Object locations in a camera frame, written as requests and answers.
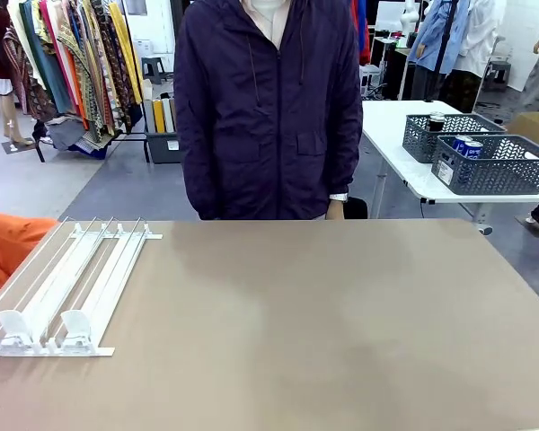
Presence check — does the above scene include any person's left hand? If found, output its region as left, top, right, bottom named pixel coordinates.
left=324, top=199, right=348, bottom=221

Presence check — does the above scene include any blue white drink can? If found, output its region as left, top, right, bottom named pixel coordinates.
left=450, top=134, right=473, bottom=156
left=462, top=139, right=484, bottom=161

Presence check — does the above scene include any grey plastic lattice basket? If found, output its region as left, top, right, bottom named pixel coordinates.
left=431, top=134, right=539, bottom=197
left=402, top=112, right=508, bottom=164

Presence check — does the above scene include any white side table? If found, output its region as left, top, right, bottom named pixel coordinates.
left=361, top=99, right=539, bottom=237

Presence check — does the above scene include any person in dark navy jacket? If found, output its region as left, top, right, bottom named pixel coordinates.
left=173, top=0, right=364, bottom=221

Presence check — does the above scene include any dark grey storage bin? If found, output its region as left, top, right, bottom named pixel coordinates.
left=143, top=129, right=183, bottom=164

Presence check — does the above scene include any white board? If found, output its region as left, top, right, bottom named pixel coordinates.
left=161, top=97, right=176, bottom=134

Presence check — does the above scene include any black stand pole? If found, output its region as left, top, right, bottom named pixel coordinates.
left=423, top=0, right=460, bottom=103

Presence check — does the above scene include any yellow board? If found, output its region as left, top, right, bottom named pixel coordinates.
left=152, top=99, right=166, bottom=134

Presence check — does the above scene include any cardboard box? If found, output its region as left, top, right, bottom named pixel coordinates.
left=505, top=110, right=539, bottom=154

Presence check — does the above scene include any grey plastic step stool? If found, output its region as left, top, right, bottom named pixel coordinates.
left=140, top=56, right=168, bottom=84

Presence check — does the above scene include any clothes rack with colourful garments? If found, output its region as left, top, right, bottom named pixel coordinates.
left=4, top=0, right=146, bottom=152

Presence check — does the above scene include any orange cloth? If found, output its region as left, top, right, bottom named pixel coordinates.
left=0, top=211, right=60, bottom=312

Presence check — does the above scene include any white wire can dispenser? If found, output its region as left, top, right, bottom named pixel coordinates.
left=0, top=215, right=163, bottom=358

